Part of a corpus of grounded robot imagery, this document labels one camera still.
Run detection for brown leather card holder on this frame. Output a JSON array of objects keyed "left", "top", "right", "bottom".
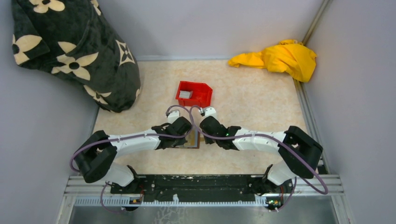
[{"left": 180, "top": 129, "right": 205, "bottom": 149}]

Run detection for red plastic bin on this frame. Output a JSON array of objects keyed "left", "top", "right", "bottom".
[{"left": 175, "top": 81, "right": 213, "bottom": 108}]

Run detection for grey cards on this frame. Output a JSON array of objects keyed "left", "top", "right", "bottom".
[{"left": 179, "top": 91, "right": 193, "bottom": 99}]

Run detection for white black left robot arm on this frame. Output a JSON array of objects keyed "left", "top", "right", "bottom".
[{"left": 71, "top": 111, "right": 192, "bottom": 193}]

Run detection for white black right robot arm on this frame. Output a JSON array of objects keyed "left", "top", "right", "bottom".
[{"left": 199, "top": 107, "right": 323, "bottom": 192}]

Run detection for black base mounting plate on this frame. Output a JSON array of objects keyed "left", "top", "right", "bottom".
[{"left": 111, "top": 175, "right": 292, "bottom": 202}]

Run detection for yellow crumpled cloth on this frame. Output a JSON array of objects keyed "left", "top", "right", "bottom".
[{"left": 228, "top": 39, "right": 317, "bottom": 83}]

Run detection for black floral plush blanket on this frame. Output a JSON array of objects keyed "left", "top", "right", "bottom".
[{"left": 11, "top": 0, "right": 141, "bottom": 113}]

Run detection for white slotted cable duct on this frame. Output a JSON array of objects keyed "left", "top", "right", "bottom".
[{"left": 74, "top": 195, "right": 268, "bottom": 207}]

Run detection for aluminium frame rail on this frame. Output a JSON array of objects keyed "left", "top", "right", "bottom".
[{"left": 65, "top": 175, "right": 344, "bottom": 195}]

